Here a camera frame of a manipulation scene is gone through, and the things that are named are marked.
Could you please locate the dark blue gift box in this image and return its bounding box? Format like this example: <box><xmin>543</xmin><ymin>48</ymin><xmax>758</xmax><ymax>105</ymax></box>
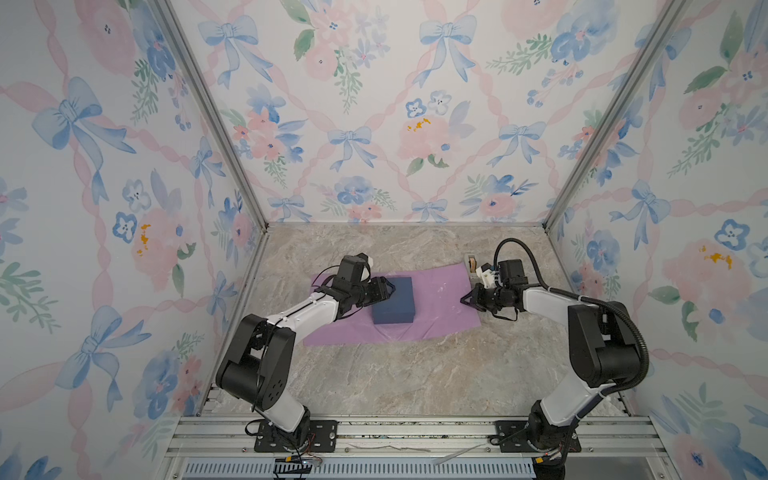
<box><xmin>371</xmin><ymin>277</ymin><xmax>416</xmax><ymax>325</ymax></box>

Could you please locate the purple pink wrapping paper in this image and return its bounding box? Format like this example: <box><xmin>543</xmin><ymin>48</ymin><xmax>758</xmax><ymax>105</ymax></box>
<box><xmin>303</xmin><ymin>263</ymin><xmax>481</xmax><ymax>347</ymax></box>

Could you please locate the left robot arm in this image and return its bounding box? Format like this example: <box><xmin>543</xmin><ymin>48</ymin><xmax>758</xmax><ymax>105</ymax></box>
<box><xmin>215</xmin><ymin>277</ymin><xmax>397</xmax><ymax>434</ymax></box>

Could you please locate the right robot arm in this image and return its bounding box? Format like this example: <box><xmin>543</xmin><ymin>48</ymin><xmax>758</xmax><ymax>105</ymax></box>
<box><xmin>460</xmin><ymin>283</ymin><xmax>648</xmax><ymax>451</ymax></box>

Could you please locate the grey tape dispenser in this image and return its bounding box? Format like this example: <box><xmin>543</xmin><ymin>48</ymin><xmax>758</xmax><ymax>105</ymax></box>
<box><xmin>467</xmin><ymin>254</ymin><xmax>478</xmax><ymax>273</ymax></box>

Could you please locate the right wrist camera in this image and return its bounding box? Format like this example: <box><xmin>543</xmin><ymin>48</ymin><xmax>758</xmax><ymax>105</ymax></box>
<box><xmin>475</xmin><ymin>259</ymin><xmax>528</xmax><ymax>288</ymax></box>

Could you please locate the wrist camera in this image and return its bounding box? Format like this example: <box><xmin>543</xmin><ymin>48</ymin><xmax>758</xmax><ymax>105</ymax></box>
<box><xmin>475</xmin><ymin>259</ymin><xmax>528</xmax><ymax>288</ymax></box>
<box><xmin>336</xmin><ymin>253</ymin><xmax>371</xmax><ymax>284</ymax></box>

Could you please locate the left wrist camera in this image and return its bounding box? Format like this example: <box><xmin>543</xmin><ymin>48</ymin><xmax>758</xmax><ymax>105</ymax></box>
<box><xmin>336</xmin><ymin>253</ymin><xmax>371</xmax><ymax>284</ymax></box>

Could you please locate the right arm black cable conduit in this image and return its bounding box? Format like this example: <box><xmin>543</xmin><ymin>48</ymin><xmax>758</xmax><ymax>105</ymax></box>
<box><xmin>493</xmin><ymin>237</ymin><xmax>651</xmax><ymax>391</ymax></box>

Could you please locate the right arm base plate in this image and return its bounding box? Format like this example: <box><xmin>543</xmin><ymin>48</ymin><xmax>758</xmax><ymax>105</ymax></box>
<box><xmin>488</xmin><ymin>419</ymin><xmax>582</xmax><ymax>454</ymax></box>

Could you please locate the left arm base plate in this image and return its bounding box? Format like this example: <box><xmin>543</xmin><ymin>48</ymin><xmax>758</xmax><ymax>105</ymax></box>
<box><xmin>245</xmin><ymin>419</ymin><xmax>339</xmax><ymax>454</ymax></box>

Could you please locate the aluminium frame rail front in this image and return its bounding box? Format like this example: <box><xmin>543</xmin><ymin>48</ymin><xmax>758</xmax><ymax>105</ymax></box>
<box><xmin>164</xmin><ymin>414</ymin><xmax>667</xmax><ymax>458</ymax></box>

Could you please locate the vented cable duct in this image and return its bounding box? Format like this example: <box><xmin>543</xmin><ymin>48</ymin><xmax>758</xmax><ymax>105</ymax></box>
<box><xmin>179</xmin><ymin>457</ymin><xmax>537</xmax><ymax>479</ymax></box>

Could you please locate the right aluminium corner post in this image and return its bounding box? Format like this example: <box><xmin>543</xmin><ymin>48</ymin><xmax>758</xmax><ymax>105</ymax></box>
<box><xmin>542</xmin><ymin>0</ymin><xmax>690</xmax><ymax>234</ymax></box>

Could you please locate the aluminium corner post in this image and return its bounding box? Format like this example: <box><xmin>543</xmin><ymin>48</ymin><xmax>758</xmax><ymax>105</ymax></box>
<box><xmin>542</xmin><ymin>0</ymin><xmax>690</xmax><ymax>234</ymax></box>
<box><xmin>148</xmin><ymin>0</ymin><xmax>268</xmax><ymax>234</ymax></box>

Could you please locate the left aluminium corner post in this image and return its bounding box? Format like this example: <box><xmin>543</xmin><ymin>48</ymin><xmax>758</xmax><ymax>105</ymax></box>
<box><xmin>148</xmin><ymin>0</ymin><xmax>268</xmax><ymax>234</ymax></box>

